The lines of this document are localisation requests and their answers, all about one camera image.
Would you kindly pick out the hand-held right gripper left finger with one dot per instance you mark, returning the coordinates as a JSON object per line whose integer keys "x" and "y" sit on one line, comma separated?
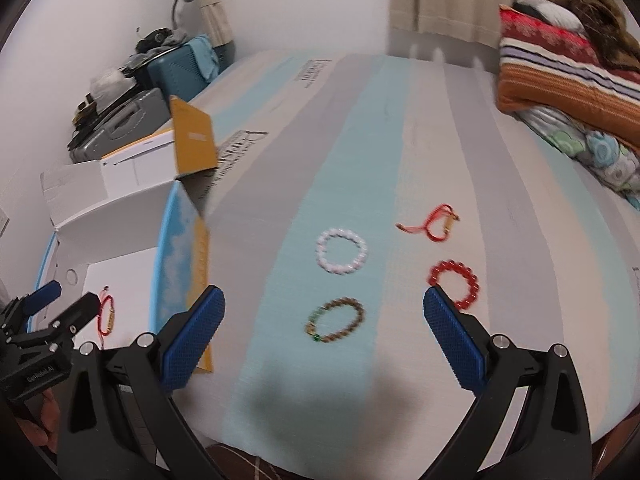
{"x": 196, "y": 337}

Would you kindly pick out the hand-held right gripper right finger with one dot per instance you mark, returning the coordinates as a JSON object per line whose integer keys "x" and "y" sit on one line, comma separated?
{"x": 454, "y": 337}

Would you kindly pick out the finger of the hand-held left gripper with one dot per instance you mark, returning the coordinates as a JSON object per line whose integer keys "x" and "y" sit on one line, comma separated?
{"x": 85, "y": 307}
{"x": 42, "y": 297}

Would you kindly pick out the blue yellow cardboard box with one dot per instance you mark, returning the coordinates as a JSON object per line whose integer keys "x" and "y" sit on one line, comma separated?
{"x": 182, "y": 240}

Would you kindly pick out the person's left hand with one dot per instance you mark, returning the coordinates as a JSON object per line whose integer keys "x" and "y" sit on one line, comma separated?
{"x": 50, "y": 422}

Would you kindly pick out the white flat box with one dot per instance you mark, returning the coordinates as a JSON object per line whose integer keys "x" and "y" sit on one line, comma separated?
{"x": 145, "y": 147}

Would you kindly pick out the grey suitcase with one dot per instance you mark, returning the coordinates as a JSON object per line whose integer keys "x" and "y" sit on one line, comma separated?
{"x": 125, "y": 120}

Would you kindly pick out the striped bed sheet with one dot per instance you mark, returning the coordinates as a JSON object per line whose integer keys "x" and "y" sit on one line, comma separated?
{"x": 360, "y": 160}

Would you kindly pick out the clear plastic bag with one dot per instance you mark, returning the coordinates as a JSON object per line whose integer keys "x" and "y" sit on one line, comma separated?
{"x": 112, "y": 82}

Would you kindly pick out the floral quilt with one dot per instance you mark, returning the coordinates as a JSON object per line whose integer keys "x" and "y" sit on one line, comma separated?
{"x": 600, "y": 152}

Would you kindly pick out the teal suitcase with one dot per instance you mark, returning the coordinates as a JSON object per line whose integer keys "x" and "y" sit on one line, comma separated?
{"x": 175, "y": 72}

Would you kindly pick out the light blue cloth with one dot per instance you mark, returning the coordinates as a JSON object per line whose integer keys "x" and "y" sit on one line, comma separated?
{"x": 205, "y": 57}

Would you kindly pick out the striped red orange pillow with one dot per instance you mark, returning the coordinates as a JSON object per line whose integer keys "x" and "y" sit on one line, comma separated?
{"x": 560, "y": 80}

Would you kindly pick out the beige side curtain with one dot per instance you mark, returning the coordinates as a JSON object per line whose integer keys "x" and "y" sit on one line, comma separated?
{"x": 210, "y": 5}

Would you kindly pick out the grey white pillow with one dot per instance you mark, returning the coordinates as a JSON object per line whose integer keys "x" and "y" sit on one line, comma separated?
{"x": 547, "y": 10}

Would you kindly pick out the brown blanket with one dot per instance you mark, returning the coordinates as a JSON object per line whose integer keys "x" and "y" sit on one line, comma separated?
{"x": 610, "y": 15}

